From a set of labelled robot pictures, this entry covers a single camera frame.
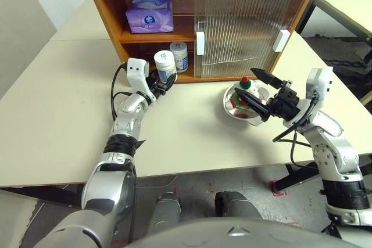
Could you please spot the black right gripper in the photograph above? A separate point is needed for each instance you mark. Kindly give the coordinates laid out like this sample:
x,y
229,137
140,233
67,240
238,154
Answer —
x,y
283,100

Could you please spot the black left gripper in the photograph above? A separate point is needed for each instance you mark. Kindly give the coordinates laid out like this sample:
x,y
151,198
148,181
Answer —
x,y
154,85

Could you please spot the white plush toy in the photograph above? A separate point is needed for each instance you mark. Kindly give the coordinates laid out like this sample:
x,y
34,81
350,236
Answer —
x,y
253,88

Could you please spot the white bottle with blue label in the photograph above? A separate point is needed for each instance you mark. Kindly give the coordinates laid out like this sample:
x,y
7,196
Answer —
x,y
180,56
164,65

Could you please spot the purple tissue pack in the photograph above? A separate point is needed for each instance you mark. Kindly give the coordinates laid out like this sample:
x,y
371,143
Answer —
x,y
148,21

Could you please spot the ribbed glass sliding door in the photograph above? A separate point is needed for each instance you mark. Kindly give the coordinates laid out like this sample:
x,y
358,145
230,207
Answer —
x,y
302,12
199,12

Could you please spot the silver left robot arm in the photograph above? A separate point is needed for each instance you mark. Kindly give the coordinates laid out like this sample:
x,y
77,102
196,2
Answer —
x,y
128,120

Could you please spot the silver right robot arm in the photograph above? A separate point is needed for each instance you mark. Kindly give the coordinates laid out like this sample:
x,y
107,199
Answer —
x,y
334,149

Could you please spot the silver metal bowl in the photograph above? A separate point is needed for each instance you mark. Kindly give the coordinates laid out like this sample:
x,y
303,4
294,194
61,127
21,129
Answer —
x,y
229,108

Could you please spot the silver robot right leg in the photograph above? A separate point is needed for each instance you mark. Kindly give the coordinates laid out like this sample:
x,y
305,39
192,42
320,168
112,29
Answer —
x,y
238,204

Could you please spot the silver robot leg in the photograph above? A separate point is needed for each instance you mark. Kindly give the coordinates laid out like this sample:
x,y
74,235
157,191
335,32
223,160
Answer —
x,y
165,213
238,204

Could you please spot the silver robot left leg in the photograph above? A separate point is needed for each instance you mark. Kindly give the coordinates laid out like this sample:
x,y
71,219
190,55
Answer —
x,y
165,213

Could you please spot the silver robot torso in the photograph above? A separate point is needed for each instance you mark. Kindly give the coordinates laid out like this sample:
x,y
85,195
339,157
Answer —
x,y
232,236

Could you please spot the white floor mat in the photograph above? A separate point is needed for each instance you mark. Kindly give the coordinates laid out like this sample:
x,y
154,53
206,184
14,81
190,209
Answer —
x,y
14,224

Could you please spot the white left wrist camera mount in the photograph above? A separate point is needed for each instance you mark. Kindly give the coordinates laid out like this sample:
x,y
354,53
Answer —
x,y
136,69

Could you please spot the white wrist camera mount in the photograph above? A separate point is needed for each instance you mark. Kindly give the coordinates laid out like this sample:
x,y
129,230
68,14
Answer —
x,y
136,69
316,85

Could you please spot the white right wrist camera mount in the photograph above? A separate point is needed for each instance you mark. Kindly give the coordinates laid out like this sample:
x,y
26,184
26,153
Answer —
x,y
316,85

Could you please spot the side table with black frame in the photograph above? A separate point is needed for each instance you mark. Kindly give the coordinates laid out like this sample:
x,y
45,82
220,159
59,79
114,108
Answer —
x,y
348,1

